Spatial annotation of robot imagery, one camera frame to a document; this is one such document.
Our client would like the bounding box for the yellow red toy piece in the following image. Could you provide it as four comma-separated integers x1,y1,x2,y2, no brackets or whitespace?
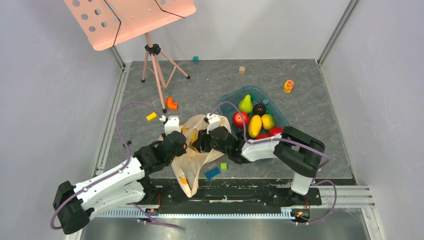
283,79,294,93

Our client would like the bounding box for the small wooden cube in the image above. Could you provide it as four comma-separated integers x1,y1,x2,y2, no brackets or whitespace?
238,66,246,75

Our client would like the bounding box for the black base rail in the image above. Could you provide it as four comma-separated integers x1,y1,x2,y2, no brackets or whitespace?
79,177,375,221

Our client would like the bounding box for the small green cube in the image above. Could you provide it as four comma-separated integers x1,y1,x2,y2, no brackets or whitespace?
220,163,228,171

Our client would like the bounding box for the green pear fake fruit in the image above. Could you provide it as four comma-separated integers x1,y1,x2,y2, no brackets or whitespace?
238,94,254,114

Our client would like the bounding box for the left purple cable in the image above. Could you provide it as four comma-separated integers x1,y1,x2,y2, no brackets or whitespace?
49,100,181,231

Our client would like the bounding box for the orange curved toy piece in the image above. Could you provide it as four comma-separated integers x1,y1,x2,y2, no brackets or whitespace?
165,97,179,110

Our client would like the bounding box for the blue flat block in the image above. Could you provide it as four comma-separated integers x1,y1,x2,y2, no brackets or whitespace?
204,167,221,180

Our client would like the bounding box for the beige plastic bag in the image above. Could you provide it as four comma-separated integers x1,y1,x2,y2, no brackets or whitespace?
164,113,231,198

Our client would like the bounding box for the red tomato fake fruit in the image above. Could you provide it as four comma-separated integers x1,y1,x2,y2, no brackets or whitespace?
255,133,269,140

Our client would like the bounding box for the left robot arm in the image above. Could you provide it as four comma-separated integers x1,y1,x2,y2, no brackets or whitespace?
50,116,187,235

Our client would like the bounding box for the dark mangosteen fake fruit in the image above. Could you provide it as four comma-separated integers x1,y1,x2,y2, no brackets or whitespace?
252,103,267,117

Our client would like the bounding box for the pink music stand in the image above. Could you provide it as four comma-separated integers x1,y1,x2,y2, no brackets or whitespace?
64,0,197,113

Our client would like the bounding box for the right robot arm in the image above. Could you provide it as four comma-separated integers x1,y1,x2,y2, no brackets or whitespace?
192,114,329,204

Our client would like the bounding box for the red apple fake fruit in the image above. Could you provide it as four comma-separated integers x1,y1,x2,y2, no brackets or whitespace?
268,126,284,137

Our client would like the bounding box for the yellow green mango fruit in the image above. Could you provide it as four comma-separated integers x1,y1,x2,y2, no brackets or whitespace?
261,113,275,131

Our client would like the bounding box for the teal plastic tub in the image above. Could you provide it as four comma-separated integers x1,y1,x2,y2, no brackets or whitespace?
217,86,290,141

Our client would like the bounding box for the small yellow block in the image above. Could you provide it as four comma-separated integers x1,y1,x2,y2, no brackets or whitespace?
146,112,158,122

